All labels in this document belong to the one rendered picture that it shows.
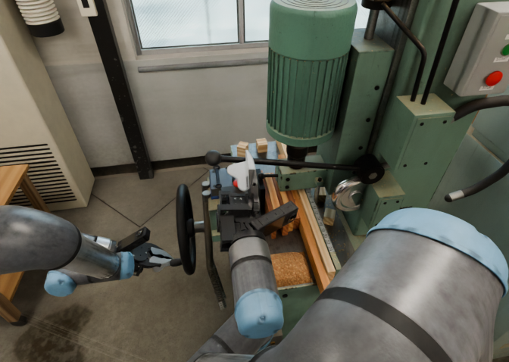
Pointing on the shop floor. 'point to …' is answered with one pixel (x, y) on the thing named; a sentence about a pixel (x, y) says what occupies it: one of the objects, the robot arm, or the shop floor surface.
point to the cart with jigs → (17, 173)
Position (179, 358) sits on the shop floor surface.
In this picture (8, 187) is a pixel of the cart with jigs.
